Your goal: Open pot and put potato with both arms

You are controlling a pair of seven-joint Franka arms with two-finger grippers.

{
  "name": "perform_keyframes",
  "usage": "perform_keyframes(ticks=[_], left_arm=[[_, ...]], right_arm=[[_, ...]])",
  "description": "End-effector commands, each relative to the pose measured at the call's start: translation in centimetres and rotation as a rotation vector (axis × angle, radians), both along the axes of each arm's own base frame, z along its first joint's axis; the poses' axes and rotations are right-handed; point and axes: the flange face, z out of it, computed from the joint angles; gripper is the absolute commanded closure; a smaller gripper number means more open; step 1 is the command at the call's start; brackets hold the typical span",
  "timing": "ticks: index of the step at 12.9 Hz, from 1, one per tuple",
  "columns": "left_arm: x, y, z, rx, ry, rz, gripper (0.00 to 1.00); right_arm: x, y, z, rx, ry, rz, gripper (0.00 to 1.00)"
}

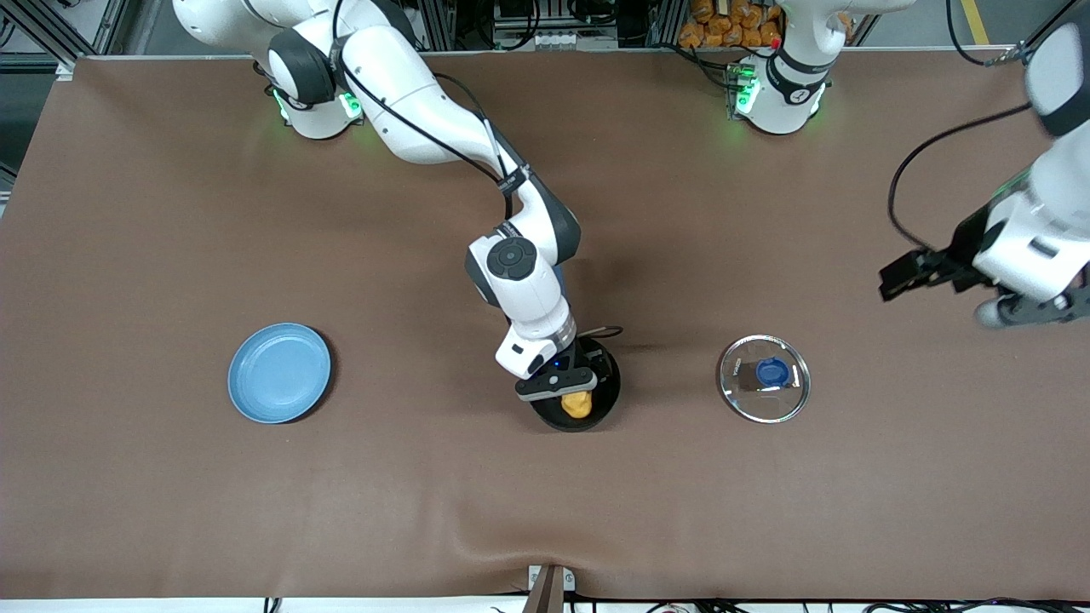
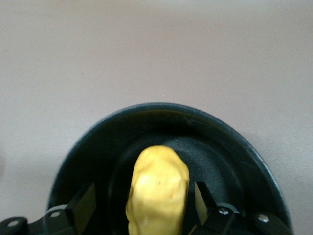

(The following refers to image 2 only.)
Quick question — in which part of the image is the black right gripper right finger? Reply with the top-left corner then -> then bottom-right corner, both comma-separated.
194,181 -> 245,235

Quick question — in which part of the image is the black pot with blue handle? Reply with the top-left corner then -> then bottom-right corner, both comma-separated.
46,102 -> 294,235

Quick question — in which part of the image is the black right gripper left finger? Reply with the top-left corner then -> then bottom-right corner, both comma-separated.
41,182 -> 96,235

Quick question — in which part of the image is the yellow potato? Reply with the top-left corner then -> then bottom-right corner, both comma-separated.
125,144 -> 190,235

